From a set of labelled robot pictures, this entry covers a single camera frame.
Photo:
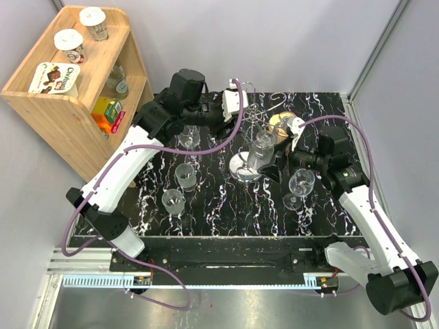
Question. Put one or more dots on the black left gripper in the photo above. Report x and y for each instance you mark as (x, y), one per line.
(213, 129)

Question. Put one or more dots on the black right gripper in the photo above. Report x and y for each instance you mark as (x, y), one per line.
(272, 172)

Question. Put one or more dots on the patterned glass goblet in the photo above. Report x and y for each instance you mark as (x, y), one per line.
(261, 150)

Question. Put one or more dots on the frosted short goblet front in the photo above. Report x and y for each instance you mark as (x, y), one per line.
(174, 202)

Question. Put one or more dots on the ribbed glass goblet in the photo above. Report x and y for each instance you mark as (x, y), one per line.
(280, 130)

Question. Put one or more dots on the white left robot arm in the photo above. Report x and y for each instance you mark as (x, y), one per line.
(186, 101)

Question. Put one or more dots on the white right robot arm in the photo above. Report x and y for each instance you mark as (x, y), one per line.
(396, 278)

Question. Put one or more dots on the clear smooth wine glass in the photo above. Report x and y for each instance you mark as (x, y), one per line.
(189, 138)

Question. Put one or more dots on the clear wine glass right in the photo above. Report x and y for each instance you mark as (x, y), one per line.
(300, 185)

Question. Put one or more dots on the red packaged item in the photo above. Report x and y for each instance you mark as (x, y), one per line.
(117, 122)

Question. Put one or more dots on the clear patterned short goblet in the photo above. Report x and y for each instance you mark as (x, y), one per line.
(186, 177)

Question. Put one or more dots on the glass bottle on shelf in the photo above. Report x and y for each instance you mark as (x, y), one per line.
(116, 82)

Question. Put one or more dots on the orange juice carton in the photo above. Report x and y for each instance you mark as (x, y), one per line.
(105, 113)

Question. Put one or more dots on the wooden shelf unit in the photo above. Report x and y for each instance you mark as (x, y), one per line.
(64, 122)

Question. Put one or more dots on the clear cup white lid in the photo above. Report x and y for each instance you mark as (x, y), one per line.
(94, 19)

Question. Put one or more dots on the white lidded yogurt cup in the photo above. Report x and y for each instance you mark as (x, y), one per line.
(70, 42)

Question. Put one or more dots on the Chobani yogurt cup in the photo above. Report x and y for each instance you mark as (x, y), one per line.
(52, 78)

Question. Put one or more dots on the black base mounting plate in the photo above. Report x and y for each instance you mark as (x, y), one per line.
(235, 262)

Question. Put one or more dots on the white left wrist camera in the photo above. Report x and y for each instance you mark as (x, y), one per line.
(230, 104)

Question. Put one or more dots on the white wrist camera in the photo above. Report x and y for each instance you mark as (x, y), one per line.
(296, 126)
(230, 104)

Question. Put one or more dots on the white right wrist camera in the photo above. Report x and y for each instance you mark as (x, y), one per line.
(296, 126)

